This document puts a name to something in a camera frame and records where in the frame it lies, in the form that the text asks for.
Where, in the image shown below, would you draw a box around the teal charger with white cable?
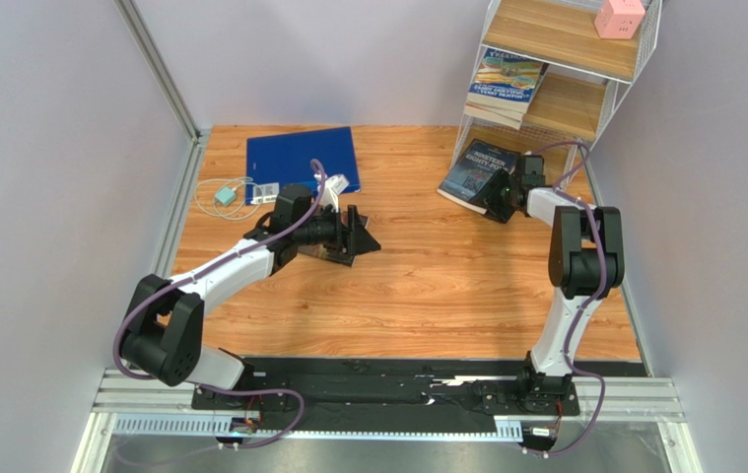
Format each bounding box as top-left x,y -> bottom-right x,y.
192,176 -> 261,222

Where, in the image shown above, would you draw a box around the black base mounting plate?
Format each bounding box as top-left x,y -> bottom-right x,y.
191,357 -> 581,434

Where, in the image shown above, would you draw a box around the blue 91-Storey Treehouse book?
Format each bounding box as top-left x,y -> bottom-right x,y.
468,48 -> 549,103

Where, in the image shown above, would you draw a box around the orange 78-Storey Treehouse book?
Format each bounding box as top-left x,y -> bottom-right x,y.
464,102 -> 523,130

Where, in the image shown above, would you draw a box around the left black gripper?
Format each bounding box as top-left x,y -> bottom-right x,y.
294,204 -> 381,257

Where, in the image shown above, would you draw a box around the white wire wooden shelf rack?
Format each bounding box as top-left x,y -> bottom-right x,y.
451,1 -> 663,199

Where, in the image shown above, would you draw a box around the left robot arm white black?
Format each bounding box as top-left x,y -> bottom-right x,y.
112,184 -> 381,390

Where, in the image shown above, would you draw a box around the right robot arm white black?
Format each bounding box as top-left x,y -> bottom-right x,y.
472,155 -> 624,413

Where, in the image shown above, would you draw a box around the Three Days To See book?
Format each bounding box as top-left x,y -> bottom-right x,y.
298,244 -> 356,267

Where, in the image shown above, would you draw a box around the blue file folder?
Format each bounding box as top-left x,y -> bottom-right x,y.
246,127 -> 362,205

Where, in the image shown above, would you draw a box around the Nineteen Eighty-Four book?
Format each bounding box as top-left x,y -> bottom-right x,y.
437,139 -> 519,216

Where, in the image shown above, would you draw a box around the pink cube power socket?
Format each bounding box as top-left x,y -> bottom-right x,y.
593,0 -> 646,40

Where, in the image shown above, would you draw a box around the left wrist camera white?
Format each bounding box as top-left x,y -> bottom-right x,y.
317,173 -> 349,211

